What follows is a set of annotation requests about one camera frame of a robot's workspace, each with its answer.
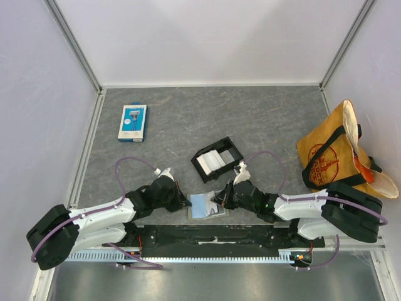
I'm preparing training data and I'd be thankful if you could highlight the silver VIP credit card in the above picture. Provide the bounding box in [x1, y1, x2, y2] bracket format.
[205, 191, 225, 217]

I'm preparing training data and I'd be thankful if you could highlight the grey card holder wallet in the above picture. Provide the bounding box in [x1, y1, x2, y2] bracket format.
[187, 191, 229, 220]

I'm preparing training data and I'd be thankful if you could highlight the black plastic card box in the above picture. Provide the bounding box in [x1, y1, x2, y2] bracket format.
[190, 137, 244, 184]

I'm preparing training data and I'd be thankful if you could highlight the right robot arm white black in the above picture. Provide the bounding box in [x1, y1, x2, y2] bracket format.
[211, 180, 388, 247]

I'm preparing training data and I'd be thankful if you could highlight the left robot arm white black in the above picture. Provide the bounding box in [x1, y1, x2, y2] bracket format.
[26, 176, 192, 270]

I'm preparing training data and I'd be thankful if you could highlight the white card stack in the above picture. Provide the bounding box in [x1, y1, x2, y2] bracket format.
[196, 150, 235, 176]

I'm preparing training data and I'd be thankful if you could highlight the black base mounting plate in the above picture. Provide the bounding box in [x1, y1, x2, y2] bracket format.
[117, 225, 325, 258]

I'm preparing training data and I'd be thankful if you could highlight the blue razor package box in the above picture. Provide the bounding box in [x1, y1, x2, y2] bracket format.
[118, 103, 148, 142]

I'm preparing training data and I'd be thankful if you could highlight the yellow tote bag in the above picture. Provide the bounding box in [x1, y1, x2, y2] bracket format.
[297, 100, 400, 199]

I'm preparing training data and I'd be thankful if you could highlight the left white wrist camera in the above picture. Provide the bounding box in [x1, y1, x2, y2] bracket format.
[154, 167, 174, 181]

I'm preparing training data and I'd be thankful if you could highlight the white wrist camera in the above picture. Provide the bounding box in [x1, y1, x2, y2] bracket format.
[154, 167, 174, 181]
[233, 161, 251, 185]

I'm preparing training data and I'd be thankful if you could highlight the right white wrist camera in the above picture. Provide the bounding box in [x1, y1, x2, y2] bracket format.
[233, 161, 251, 185]

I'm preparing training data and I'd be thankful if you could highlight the grey slotted cable duct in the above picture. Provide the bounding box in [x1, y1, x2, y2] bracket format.
[66, 249, 300, 264]

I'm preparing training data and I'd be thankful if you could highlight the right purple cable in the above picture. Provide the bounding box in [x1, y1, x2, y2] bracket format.
[241, 150, 388, 270]

